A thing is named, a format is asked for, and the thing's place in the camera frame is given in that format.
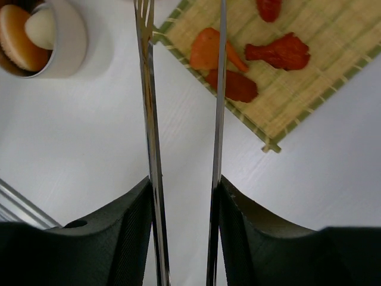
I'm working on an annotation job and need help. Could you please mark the red chicken drumstick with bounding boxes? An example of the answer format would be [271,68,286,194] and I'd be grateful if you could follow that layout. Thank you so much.
[244,32,311,71]

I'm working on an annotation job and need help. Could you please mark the round steel bowl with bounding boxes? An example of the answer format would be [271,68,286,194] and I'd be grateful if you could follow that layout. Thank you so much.
[1,1,88,79]

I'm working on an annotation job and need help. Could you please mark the white steamed bun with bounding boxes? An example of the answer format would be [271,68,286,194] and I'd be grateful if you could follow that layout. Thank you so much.
[24,8,56,50]

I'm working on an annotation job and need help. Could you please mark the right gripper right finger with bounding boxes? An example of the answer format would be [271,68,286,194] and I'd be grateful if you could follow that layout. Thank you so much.
[218,178,380,285]

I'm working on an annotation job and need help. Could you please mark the sesame bread bun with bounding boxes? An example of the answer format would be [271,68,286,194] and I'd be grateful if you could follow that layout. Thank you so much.
[1,4,49,72]

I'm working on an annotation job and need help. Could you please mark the orange chicken wing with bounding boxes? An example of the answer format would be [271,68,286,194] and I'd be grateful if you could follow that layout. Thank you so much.
[189,27,249,73]

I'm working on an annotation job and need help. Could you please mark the metal food tongs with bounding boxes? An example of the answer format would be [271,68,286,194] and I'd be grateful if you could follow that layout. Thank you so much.
[133,1,227,285]

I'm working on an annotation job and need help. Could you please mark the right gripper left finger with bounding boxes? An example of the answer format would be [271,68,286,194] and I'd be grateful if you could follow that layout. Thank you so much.
[1,178,152,285]

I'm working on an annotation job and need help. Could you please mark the red meat slice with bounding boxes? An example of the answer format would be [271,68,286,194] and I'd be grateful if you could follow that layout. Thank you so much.
[225,70,258,103]

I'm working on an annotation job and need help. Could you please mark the bamboo mat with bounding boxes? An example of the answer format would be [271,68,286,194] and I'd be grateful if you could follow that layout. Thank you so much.
[152,0,381,154]

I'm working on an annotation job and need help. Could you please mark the red sausage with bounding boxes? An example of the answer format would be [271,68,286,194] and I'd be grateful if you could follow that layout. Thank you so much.
[256,0,282,23]

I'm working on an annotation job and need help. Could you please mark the aluminium rail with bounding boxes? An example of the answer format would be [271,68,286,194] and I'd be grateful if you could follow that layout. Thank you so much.
[0,179,62,229]

